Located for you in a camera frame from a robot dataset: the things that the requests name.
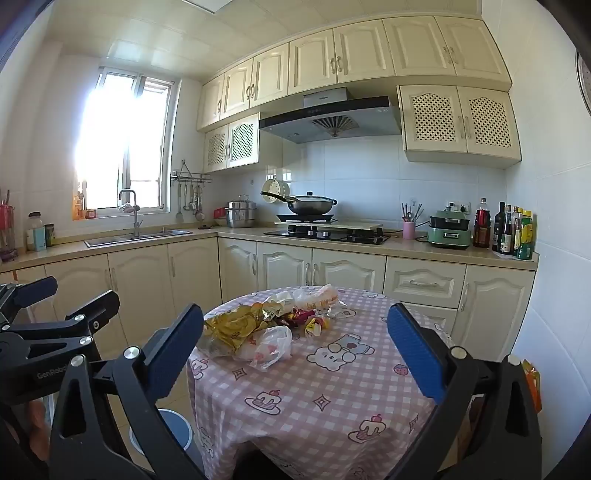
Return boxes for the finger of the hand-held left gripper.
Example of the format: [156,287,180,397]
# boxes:
[0,290,121,366]
[0,276,58,324]

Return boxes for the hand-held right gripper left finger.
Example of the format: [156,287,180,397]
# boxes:
[48,302,206,480]

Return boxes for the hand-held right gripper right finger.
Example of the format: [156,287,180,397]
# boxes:
[387,302,543,480]

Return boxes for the blue trash bin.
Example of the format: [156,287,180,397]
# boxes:
[129,408,193,456]

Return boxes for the person's left hand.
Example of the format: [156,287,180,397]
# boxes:
[27,398,51,462]

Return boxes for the cream sink base cabinet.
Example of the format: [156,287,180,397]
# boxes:
[0,237,221,363]

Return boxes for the clear storage jar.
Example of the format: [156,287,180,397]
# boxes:
[25,211,47,253]

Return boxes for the gold snack bag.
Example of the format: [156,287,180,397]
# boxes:
[203,304,271,357]

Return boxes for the red utensil holder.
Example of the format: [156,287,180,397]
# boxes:
[0,188,16,260]

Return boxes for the steel sink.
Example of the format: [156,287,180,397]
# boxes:
[84,227,194,248]

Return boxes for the clear plastic wrapper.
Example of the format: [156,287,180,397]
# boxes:
[325,299,357,320]

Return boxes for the cream drawer base cabinet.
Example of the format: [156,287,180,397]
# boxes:
[383,256,537,363]

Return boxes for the pink checked tablecloth table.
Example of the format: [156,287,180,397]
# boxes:
[187,286,472,480]

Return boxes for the metal faucet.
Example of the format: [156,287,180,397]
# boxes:
[118,189,142,239]

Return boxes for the white plastic bag orange print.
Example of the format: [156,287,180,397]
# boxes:
[293,283,343,315]

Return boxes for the pale yellow wrapper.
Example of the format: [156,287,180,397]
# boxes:
[263,288,296,315]

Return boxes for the orange packet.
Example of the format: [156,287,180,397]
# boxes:
[522,359,542,415]

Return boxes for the pink utensil holder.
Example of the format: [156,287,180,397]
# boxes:
[400,202,425,240]

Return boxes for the green electric cooker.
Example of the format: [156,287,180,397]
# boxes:
[427,209,473,250]

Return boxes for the cream stove base cabinet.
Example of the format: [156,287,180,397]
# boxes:
[217,237,387,306]

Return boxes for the black gas stove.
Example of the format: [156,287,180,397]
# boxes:
[264,225,391,246]

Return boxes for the dark glass bottle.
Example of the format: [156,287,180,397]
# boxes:
[492,201,508,253]

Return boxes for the dark sauce bottle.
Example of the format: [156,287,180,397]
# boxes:
[501,204,515,256]

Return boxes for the steel steamer pot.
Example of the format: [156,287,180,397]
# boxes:
[225,194,258,229]

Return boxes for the yellow cap green bottle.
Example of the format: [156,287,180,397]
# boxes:
[516,209,536,261]

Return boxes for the metal utensil rack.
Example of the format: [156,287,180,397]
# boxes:
[171,160,213,184]

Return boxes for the kitchen window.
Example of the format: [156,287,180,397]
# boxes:
[73,66,179,217]

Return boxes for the black wok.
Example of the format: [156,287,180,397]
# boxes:
[261,190,338,217]

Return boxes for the cream colander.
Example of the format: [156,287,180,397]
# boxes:
[261,177,290,204]

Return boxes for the narrow cream lattice cabinet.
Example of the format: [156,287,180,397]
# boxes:
[202,112,260,174]

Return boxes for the wide cream lattice cabinet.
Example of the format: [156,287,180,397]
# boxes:
[396,84,523,169]

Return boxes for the black range hood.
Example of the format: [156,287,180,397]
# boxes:
[259,87,402,144]

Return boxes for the cream upper cabinets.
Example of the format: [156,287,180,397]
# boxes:
[196,16,513,133]

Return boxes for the round metal strainer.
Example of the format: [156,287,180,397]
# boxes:
[575,48,591,115]

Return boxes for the ceiling light panel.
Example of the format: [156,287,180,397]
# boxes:
[188,0,237,14]

